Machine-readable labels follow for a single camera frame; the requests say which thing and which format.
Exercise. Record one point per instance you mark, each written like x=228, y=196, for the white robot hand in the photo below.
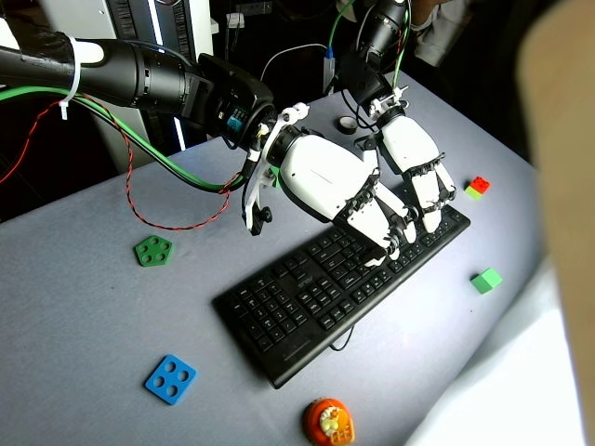
x=409, y=144
x=321, y=176

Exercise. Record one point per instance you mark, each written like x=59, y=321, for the black computer keyboard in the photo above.
x=302, y=316

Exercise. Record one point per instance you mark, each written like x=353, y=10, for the black tape roll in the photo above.
x=341, y=125

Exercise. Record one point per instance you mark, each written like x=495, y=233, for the lime green toy brick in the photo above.
x=473, y=192

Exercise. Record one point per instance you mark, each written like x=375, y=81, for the red toy brick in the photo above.
x=479, y=183

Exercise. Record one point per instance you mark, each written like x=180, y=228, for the person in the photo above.
x=437, y=42

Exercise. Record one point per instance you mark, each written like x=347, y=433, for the blue and grey connector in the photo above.
x=329, y=69

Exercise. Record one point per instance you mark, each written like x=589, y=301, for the green cube block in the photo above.
x=485, y=281

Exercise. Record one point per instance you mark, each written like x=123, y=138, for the green pentagon block with holes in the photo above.
x=153, y=260

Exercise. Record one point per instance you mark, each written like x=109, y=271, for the white equipment cabinet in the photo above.
x=109, y=144

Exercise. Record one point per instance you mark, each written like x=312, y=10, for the orange toy cake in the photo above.
x=316, y=418

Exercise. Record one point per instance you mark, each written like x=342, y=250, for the blue square block with holes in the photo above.
x=155, y=383

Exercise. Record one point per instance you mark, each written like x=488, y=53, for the grey tablecloth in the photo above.
x=93, y=316

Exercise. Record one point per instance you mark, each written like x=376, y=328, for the white zip tie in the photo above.
x=72, y=69

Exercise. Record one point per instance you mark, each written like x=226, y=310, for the beige blurred post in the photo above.
x=567, y=139

